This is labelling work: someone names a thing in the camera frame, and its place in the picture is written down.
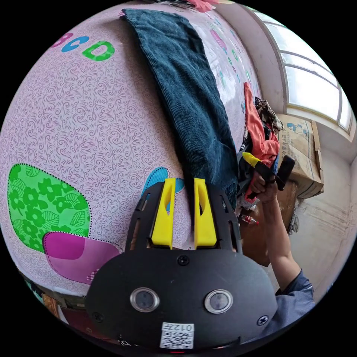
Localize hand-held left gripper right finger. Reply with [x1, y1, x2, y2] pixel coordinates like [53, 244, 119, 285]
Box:
[193, 177, 218, 250]

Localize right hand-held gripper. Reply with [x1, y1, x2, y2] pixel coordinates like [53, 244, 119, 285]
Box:
[242, 151, 286, 200]

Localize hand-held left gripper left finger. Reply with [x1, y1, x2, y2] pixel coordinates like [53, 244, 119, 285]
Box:
[151, 177, 177, 250]

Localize dark blue corduroy pants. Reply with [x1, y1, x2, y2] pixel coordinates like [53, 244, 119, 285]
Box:
[121, 8, 239, 232]

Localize person's right forearm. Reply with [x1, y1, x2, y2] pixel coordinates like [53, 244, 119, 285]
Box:
[261, 198, 302, 292]

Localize person's right hand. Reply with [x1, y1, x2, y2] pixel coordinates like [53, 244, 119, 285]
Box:
[250, 170, 279, 205]

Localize pile of clothes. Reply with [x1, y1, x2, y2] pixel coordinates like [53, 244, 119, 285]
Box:
[236, 81, 284, 210]
[156, 0, 217, 13]

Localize cardboard carton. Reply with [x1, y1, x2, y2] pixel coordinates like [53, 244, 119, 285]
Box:
[277, 113, 325, 199]

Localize window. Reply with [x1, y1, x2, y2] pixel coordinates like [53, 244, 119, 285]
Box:
[249, 7, 354, 135]

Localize bed with pink printed sheet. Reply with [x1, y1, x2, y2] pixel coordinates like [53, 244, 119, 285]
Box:
[0, 1, 264, 297]

